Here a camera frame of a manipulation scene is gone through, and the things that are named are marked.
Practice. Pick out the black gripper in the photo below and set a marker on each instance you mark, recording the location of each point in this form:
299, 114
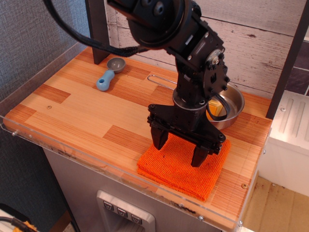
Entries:
192, 126

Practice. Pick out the orange knitted cloth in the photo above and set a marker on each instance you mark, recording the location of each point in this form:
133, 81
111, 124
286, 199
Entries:
171, 167

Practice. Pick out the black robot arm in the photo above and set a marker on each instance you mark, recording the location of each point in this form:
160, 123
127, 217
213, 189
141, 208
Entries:
176, 26

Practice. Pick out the yellow cheese wedge block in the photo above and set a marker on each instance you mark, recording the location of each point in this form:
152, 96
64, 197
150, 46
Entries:
215, 107

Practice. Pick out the grey cabinet with dispenser panel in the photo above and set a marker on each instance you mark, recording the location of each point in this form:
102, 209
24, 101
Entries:
100, 203

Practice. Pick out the yellow object bottom left corner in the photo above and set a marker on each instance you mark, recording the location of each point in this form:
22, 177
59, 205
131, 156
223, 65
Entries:
18, 224

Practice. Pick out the steel pan with wire handle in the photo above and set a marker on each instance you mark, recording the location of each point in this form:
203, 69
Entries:
232, 96

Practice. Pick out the blue handled grey scoop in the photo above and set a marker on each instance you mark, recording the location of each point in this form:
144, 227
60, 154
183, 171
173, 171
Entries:
115, 66

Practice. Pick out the dark right upright post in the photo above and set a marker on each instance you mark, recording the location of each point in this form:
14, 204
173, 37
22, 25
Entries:
290, 60

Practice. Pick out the dark upright post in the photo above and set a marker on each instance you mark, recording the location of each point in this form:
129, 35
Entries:
97, 21
290, 60

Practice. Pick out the dark left upright post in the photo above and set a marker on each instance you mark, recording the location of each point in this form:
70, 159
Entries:
97, 21

